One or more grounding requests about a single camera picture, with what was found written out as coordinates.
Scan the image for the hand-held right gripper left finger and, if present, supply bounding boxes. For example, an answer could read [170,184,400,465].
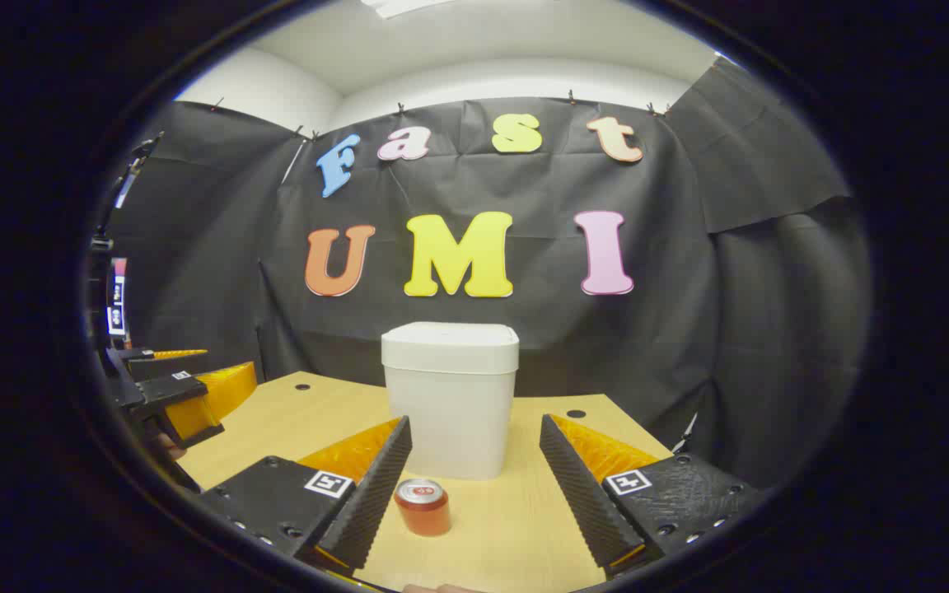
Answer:
[199,416,414,572]

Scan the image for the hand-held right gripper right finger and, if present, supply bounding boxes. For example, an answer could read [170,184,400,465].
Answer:
[539,414,764,581]

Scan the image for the red pop can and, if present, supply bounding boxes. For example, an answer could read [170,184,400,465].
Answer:
[394,479,452,538]

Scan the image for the white desktop garbage bin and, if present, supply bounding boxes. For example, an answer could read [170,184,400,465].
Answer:
[381,321,521,481]

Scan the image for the wooden desktop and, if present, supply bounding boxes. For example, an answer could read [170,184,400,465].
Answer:
[176,371,675,593]

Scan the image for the bright display screen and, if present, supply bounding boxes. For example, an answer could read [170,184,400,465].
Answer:
[107,257,130,338]

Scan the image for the dark metal stand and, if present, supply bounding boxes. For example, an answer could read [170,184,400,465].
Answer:
[92,132,165,252]

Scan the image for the black backdrop cloth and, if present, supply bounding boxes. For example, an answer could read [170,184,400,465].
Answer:
[100,58,875,493]

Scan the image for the ceiling light panel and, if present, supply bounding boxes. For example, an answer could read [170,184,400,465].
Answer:
[359,0,460,20]

